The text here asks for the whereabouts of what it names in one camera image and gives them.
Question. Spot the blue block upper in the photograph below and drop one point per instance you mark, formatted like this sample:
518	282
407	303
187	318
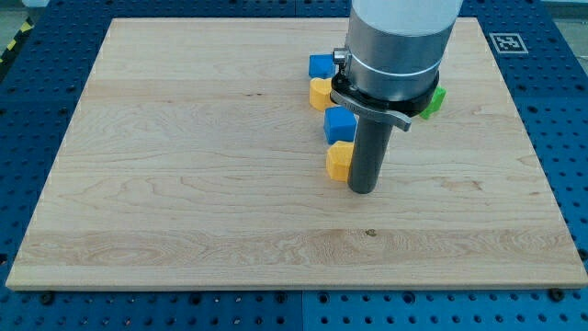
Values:
321	66

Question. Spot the yellow black hazard tape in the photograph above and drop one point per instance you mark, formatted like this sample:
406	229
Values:
17	43

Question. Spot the green star block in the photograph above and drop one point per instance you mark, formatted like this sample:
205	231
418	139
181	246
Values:
435	103

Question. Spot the blue cube block middle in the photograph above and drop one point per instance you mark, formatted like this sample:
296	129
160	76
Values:
339	125

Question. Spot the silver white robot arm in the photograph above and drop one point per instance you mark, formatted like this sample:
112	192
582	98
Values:
396	46

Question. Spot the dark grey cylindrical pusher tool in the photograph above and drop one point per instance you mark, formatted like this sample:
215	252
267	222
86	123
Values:
371	142

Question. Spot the yellow block upper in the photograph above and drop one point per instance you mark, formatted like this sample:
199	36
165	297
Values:
320	93

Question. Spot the yellow hexagon block lower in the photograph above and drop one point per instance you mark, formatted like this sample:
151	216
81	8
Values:
338	160

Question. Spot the white fiducial marker tag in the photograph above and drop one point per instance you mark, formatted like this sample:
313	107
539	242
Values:
508	43

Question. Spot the light wooden board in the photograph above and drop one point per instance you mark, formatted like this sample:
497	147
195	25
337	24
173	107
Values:
194	161

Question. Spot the black clamp with silver lever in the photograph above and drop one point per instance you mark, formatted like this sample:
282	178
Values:
367	106

